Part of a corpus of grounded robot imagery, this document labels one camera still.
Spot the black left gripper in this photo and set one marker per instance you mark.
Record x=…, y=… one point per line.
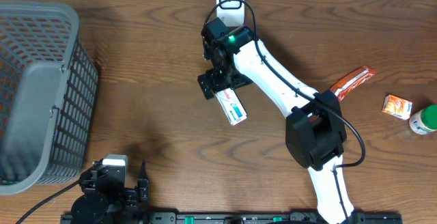
x=131, y=197

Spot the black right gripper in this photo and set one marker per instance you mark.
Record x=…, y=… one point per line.
x=216, y=85

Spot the white Panadol box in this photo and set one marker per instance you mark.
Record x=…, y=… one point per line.
x=231, y=106

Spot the orange Top chocolate bar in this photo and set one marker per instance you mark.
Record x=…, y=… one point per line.
x=344, y=86

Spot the small orange snack box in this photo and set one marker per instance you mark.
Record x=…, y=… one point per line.
x=397, y=107

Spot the green lid white jar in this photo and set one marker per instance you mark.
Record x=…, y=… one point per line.
x=423, y=122

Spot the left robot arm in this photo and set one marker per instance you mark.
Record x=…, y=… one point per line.
x=106, y=199

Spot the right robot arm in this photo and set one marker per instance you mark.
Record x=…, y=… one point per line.
x=315, y=128

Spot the white barcode scanner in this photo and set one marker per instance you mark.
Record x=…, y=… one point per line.
x=231, y=13

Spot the grey plastic mesh basket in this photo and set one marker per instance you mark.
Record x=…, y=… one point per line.
x=48, y=92

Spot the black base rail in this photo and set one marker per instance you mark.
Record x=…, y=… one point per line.
x=294, y=217

